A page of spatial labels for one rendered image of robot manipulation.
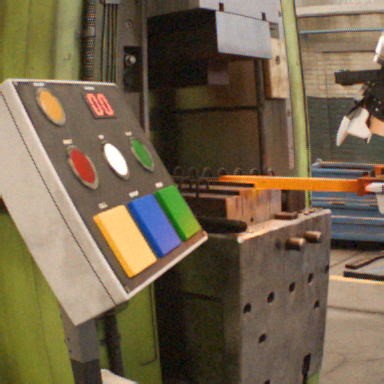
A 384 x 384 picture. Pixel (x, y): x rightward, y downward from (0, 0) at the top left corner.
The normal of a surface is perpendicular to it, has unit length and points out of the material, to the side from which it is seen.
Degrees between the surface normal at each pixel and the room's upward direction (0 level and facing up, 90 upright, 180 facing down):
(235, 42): 90
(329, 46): 90
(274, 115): 90
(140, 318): 90
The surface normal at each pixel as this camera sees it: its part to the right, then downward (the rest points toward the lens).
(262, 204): 0.76, 0.04
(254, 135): -0.65, 0.11
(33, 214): -0.26, 0.12
